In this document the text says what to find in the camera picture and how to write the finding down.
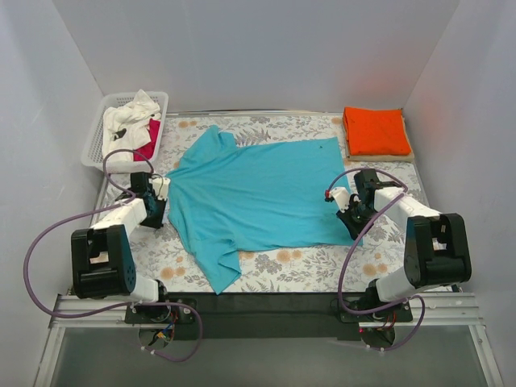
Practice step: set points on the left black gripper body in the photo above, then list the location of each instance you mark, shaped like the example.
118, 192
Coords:
156, 212

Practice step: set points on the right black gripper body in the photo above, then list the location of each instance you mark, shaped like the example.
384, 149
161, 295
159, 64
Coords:
354, 220

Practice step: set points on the teal t shirt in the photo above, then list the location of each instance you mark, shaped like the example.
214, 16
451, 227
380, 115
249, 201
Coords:
224, 199

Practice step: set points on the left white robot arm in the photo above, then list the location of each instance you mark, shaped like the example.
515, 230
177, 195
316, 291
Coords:
102, 260

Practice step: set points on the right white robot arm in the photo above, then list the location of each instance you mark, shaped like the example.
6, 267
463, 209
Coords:
436, 246

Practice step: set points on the white plastic laundry basket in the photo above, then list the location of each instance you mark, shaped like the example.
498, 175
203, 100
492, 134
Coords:
92, 152

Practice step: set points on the white t shirt in basket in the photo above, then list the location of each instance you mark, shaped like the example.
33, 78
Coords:
134, 126

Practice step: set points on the floral patterned table mat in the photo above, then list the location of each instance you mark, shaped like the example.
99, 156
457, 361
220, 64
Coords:
160, 254

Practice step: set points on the folded orange t shirt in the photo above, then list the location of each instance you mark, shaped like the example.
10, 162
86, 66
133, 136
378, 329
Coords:
375, 132

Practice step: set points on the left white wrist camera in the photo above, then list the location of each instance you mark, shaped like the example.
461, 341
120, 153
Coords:
160, 186

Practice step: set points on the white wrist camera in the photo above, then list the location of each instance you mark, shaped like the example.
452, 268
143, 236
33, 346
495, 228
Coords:
160, 186
340, 196

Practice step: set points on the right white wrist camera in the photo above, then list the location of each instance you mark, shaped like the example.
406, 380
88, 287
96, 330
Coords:
340, 196

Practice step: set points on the aluminium frame rail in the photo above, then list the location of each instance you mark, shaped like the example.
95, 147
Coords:
442, 309

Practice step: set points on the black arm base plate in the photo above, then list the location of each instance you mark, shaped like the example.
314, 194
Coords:
280, 315

